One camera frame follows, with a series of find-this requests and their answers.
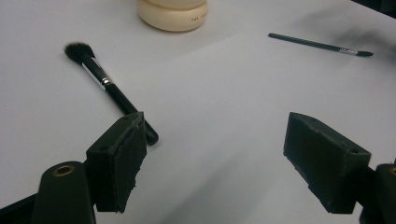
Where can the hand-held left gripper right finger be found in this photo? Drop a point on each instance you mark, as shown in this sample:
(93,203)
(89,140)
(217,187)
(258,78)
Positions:
(327,161)

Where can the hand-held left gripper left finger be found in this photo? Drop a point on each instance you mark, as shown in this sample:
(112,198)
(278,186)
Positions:
(118,161)

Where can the large black makeup brush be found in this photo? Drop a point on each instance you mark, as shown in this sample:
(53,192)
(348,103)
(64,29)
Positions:
(97,71)

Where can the thin black makeup brush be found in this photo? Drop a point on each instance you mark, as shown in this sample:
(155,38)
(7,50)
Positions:
(311,43)

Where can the cream ribbed brush holder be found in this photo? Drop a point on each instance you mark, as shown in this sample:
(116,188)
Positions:
(171,17)

